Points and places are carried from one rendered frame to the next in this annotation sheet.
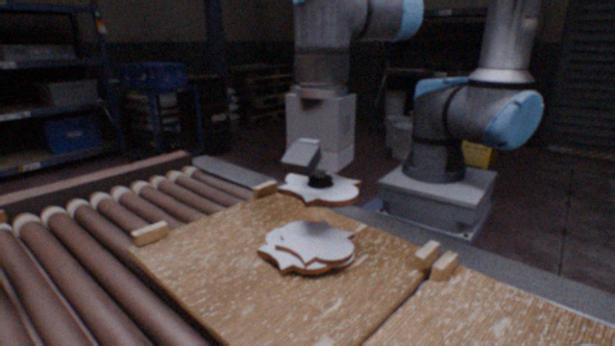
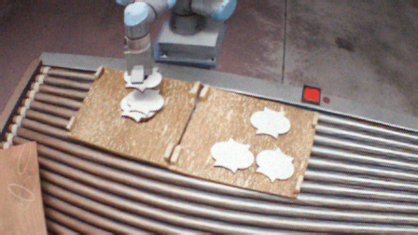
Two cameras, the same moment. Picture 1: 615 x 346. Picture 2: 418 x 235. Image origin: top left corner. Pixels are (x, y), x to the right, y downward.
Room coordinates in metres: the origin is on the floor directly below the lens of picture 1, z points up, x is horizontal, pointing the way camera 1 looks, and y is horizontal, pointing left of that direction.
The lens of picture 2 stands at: (-0.59, 0.26, 2.16)
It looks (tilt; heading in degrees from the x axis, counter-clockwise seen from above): 49 degrees down; 335
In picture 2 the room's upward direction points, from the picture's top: 1 degrees counter-clockwise
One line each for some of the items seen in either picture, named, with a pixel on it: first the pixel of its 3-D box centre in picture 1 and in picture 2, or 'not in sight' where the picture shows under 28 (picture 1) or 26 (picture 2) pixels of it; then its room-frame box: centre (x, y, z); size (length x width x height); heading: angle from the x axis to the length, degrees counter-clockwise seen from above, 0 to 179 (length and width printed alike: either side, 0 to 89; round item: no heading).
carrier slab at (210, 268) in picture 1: (281, 255); (129, 111); (0.51, 0.05, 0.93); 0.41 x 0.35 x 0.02; 48
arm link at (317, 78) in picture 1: (319, 70); (136, 38); (0.52, -0.01, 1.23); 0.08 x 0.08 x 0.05
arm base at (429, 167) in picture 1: (434, 153); (187, 15); (0.82, -0.30, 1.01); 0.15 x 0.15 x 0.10
